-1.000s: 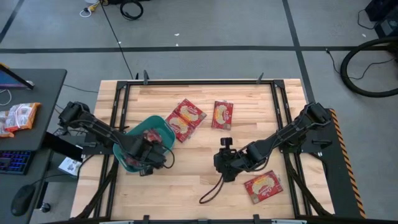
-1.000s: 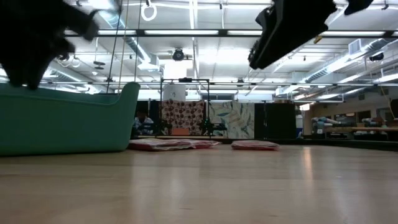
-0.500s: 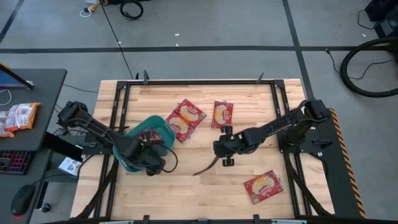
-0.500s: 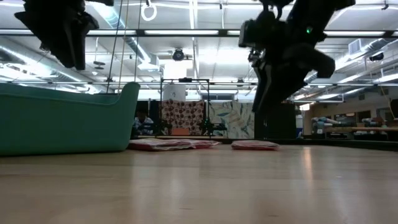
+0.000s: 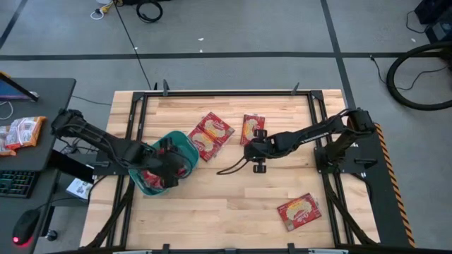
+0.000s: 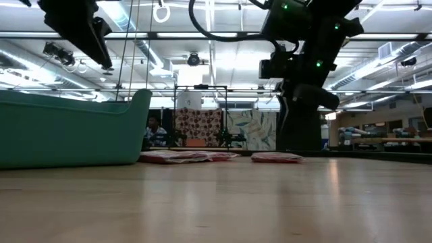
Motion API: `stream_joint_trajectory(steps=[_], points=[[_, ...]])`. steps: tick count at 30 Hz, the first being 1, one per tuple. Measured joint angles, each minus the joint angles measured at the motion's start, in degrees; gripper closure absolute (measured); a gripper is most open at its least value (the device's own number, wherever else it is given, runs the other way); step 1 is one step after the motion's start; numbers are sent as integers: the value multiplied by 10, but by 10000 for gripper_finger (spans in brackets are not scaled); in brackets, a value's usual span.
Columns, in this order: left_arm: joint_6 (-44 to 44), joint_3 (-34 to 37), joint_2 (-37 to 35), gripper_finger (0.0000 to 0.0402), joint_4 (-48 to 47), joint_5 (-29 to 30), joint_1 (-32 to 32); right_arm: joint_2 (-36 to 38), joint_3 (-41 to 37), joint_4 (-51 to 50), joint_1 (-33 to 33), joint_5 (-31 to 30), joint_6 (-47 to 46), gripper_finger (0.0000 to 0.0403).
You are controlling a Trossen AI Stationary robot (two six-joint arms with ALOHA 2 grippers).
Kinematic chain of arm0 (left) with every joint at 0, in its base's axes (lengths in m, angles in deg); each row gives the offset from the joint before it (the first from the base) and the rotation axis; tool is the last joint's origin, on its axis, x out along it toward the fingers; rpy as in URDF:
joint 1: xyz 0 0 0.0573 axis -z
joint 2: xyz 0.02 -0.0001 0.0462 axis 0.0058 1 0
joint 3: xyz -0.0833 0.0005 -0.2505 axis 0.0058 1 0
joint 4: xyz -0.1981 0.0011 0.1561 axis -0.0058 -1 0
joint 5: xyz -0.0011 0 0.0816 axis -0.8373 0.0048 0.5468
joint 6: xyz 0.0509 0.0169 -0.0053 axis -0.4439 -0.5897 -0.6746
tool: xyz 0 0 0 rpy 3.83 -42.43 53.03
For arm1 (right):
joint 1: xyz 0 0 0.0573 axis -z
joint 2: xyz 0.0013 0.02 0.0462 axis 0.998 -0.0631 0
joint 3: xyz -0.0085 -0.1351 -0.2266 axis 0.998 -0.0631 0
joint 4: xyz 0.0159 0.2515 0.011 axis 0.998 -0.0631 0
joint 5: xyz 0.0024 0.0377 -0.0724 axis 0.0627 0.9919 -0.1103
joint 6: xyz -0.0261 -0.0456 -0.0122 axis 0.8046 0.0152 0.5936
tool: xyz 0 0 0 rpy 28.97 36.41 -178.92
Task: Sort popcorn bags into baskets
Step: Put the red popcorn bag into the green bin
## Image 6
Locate red popcorn bag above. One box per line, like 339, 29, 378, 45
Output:
138, 150, 213, 165
250, 151, 304, 165
202, 151, 241, 162

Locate black ceiling device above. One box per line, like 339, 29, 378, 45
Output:
43, 41, 76, 67

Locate teal plastic basket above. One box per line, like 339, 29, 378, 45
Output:
0, 88, 153, 169

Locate white column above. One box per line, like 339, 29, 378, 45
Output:
177, 90, 203, 111

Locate person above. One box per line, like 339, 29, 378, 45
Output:
144, 115, 169, 148

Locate brown circle patterned cloth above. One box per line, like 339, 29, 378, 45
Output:
174, 107, 223, 148

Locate leaf patterned panel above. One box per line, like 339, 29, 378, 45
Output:
225, 110, 278, 151

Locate background wooden table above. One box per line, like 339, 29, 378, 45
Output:
337, 126, 432, 153

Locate hanging ropes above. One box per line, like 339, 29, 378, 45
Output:
115, 0, 153, 102

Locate white hanging ring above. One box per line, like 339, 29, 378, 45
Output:
153, 2, 171, 24

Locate black dome ceiling camera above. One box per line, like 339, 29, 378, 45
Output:
187, 52, 201, 68

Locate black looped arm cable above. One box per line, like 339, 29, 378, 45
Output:
188, 0, 283, 51

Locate black stand frame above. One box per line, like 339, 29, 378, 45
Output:
173, 84, 229, 149

